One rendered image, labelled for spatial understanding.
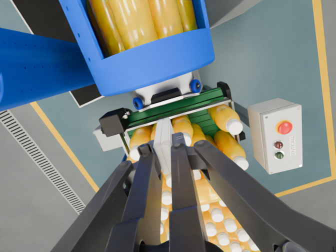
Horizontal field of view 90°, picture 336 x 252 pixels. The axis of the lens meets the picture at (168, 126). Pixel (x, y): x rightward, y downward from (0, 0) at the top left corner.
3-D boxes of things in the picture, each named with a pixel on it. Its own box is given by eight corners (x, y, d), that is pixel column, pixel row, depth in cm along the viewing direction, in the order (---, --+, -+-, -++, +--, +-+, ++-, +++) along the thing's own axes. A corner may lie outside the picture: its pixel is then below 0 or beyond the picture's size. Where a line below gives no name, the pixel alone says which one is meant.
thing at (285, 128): (289, 119, 45) (292, 120, 44) (290, 131, 46) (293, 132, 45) (276, 122, 46) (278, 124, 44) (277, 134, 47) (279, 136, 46)
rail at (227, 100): (227, 97, 58) (230, 99, 55) (228, 99, 59) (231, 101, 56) (120, 128, 62) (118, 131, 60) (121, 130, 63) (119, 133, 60)
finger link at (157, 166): (160, 182, 13) (124, 190, 13) (162, 150, 18) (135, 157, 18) (154, 166, 13) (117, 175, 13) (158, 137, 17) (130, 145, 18)
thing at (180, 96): (178, 84, 59) (181, 90, 47) (180, 91, 60) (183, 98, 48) (151, 93, 60) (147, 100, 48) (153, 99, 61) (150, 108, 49)
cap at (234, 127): (241, 129, 48) (244, 131, 46) (228, 134, 49) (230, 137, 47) (238, 117, 47) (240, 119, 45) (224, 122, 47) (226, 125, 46)
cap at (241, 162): (247, 157, 51) (249, 160, 49) (244, 167, 53) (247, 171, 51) (234, 156, 51) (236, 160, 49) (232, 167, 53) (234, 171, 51)
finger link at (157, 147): (171, 173, 15) (163, 175, 15) (170, 139, 21) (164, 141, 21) (161, 144, 14) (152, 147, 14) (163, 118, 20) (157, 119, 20)
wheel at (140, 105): (141, 96, 56) (135, 98, 55) (145, 108, 57) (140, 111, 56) (135, 96, 59) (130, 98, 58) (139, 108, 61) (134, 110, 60)
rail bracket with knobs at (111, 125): (129, 104, 64) (122, 112, 55) (135, 121, 67) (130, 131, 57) (105, 111, 65) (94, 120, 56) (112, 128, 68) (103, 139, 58)
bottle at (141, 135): (134, 123, 67) (122, 144, 49) (151, 119, 66) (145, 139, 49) (139, 138, 69) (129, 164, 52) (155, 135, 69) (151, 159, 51)
